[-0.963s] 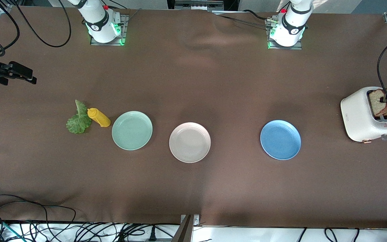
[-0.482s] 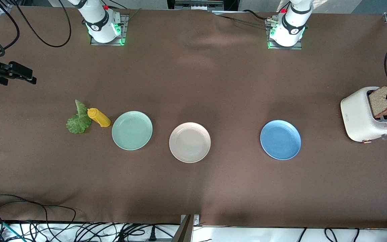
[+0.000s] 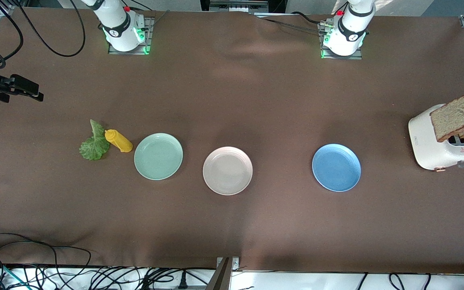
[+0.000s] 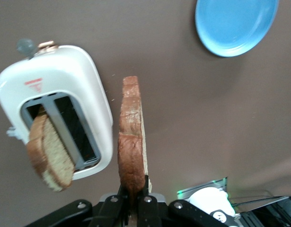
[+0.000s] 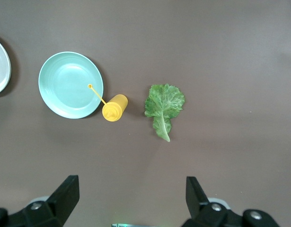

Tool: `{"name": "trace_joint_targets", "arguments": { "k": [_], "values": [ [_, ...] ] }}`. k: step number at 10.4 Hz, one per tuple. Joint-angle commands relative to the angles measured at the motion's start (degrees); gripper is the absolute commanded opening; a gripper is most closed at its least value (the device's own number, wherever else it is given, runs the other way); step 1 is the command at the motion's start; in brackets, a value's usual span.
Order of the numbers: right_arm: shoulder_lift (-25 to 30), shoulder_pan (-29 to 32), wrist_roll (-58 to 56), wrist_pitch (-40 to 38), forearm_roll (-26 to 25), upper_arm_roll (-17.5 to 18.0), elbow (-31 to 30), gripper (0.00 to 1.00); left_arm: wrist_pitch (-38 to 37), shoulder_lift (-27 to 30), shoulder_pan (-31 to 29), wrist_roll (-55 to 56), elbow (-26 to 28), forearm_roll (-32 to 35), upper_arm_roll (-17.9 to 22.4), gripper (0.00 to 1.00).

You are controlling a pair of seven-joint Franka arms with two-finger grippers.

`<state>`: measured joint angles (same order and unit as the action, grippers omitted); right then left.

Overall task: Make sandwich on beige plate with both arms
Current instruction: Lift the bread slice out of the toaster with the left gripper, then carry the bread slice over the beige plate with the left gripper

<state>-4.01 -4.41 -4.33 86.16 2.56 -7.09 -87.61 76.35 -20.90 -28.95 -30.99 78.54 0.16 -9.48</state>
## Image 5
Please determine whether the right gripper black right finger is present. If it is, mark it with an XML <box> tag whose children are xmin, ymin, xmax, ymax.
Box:
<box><xmin>182</xmin><ymin>176</ymin><xmax>281</xmax><ymax>227</ymax></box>

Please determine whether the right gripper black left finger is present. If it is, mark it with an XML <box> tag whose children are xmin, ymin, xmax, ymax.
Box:
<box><xmin>0</xmin><ymin>175</ymin><xmax>80</xmax><ymax>227</ymax></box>

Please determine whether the mint green plate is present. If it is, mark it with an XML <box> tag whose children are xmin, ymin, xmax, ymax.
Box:
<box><xmin>38</xmin><ymin>51</ymin><xmax>104</xmax><ymax>119</ymax></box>

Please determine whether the green lettuce leaf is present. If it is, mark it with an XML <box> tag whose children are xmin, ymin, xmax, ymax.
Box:
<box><xmin>144</xmin><ymin>83</ymin><xmax>185</xmax><ymax>143</ymax></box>

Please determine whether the yellow squeeze bottle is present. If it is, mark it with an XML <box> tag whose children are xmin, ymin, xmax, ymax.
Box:
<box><xmin>87</xmin><ymin>84</ymin><xmax>129</xmax><ymax>122</ymax></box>

